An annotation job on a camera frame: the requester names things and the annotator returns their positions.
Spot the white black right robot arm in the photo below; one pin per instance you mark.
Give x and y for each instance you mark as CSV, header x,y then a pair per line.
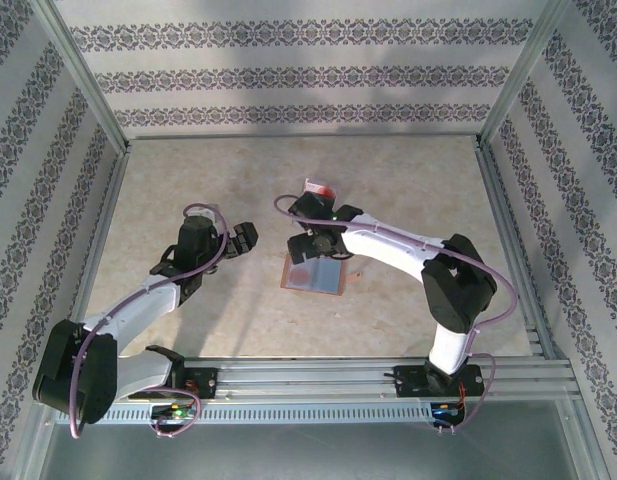
x,y
388,250

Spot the grey metal panel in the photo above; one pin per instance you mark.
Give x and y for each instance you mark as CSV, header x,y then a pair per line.
x,y
308,455

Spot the small red and teal box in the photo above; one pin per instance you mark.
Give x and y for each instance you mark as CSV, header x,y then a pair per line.
x,y
320,187

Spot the brown leather card holder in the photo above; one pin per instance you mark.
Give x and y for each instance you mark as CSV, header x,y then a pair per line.
x,y
330,277

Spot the small circuit board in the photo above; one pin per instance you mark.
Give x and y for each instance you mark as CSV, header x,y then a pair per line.
x,y
445,411
175,412

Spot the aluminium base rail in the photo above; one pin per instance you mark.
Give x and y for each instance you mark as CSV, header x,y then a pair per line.
x,y
308,375

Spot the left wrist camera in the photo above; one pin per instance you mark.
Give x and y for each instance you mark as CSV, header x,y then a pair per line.
x,y
200,212

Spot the white card red circle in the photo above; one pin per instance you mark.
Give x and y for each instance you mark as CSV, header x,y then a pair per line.
x,y
300,276
325,190

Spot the aluminium side rail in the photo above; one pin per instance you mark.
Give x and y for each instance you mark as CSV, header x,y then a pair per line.
x,y
105,220
508,225

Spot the aluminium frame post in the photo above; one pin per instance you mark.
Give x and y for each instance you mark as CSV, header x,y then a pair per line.
x,y
525,75
83,75

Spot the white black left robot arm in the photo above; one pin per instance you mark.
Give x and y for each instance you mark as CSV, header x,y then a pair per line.
x,y
138,310

